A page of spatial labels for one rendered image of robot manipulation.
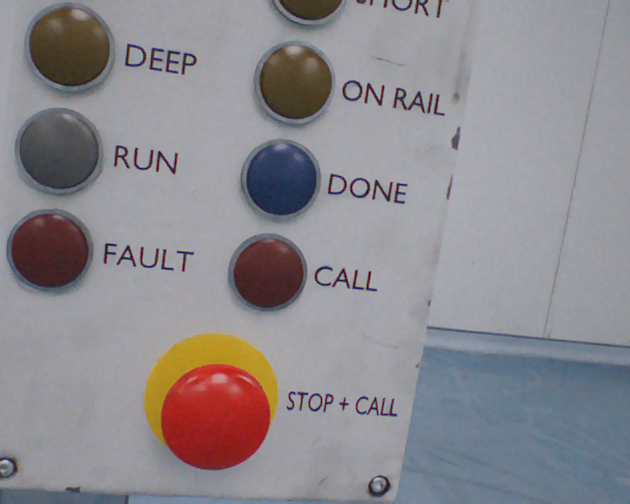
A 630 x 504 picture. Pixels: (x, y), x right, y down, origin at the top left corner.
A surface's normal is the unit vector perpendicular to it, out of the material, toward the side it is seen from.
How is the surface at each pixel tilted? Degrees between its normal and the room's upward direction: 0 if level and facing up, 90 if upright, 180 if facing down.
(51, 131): 87
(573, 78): 90
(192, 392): 73
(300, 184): 90
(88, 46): 90
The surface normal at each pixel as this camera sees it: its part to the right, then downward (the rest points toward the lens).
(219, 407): 0.21, 0.11
